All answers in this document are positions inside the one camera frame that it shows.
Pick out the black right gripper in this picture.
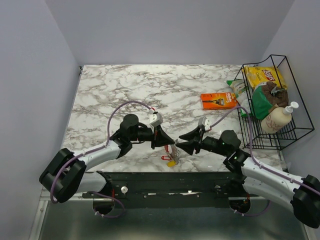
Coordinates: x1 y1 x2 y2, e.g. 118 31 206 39
175 125 229 156

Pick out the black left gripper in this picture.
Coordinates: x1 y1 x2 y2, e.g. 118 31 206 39
129 124 175 150

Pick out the red handled steel key organizer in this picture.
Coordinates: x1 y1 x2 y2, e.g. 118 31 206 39
164 144 180 165

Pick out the red key tag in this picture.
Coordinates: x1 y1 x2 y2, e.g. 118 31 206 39
161 155 173 162

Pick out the yellow key tag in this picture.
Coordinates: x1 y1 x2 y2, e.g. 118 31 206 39
167 161 177 168

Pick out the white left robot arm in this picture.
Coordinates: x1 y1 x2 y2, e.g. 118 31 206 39
39 112 174 203

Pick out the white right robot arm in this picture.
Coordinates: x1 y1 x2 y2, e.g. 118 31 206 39
176 127 320 229

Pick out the orange razor box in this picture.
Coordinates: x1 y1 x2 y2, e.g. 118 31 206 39
200 92 238 110

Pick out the white green snack bag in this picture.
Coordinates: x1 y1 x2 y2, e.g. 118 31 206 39
226 79 252 117

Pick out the cream lotion pump bottle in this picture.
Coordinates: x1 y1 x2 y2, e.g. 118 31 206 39
260 101 299 134

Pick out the yellow chips bag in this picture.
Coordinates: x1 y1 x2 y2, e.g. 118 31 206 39
242 66 288 89

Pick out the brown crumpled bag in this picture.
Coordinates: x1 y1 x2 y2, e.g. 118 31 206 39
263 81 289 108

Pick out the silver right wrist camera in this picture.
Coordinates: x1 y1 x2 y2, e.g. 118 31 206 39
198 116 212 132

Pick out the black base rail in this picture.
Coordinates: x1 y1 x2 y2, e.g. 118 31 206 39
82 171 261 210

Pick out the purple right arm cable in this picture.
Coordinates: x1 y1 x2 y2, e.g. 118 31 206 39
207 106 320 217

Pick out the black wire rack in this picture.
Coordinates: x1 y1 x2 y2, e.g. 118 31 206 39
234 54 315 150

